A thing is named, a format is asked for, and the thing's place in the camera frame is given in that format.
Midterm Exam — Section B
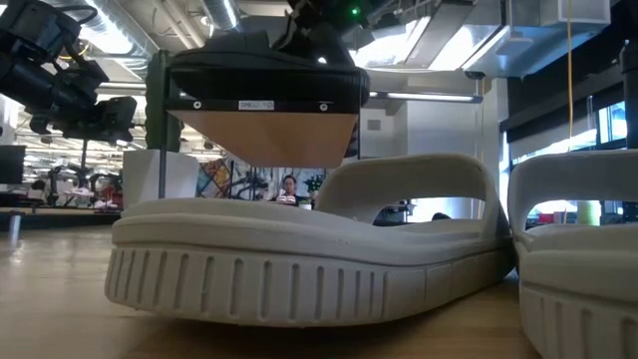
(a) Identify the linear ceiling light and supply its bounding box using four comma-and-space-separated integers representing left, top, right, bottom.
368, 91, 483, 105

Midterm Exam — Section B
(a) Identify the black background monitor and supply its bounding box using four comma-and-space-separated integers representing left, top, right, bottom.
0, 144, 27, 185

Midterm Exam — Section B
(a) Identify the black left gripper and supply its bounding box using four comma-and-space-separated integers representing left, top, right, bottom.
0, 58, 139, 145

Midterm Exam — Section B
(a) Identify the rectangular silver air duct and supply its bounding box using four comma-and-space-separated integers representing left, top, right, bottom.
463, 0, 612, 79

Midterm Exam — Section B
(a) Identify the grey slide sandal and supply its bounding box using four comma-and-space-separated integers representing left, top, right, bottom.
103, 153, 515, 329
506, 149, 638, 359

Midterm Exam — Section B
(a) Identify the round silver air duct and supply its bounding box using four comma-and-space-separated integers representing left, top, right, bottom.
198, 0, 248, 44

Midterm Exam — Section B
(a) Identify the grey metal post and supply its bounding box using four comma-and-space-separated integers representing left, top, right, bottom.
8, 211, 22, 248

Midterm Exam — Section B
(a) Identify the black pillar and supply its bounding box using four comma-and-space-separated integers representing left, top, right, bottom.
620, 42, 638, 150

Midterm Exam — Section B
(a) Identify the white hexagonal plant pot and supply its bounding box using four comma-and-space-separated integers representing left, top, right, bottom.
122, 149, 200, 215

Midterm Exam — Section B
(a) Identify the colourful patterned wall art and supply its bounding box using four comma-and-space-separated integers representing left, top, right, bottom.
195, 158, 235, 200

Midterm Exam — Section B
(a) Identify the person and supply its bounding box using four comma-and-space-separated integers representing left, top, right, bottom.
272, 174, 305, 206

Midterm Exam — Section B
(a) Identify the black slide sandal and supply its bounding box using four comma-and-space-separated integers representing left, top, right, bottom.
167, 29, 371, 104

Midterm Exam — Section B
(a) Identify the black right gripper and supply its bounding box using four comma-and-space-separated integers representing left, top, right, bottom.
279, 0, 363, 67

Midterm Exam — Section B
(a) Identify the yellow-green roll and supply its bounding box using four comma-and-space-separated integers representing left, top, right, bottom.
577, 199, 602, 225

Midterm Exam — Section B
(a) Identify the yellow hanging cable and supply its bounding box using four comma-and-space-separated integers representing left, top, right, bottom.
566, 0, 574, 156

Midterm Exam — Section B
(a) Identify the wooden shelf black metal frame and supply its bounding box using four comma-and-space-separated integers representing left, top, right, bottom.
158, 63, 362, 200

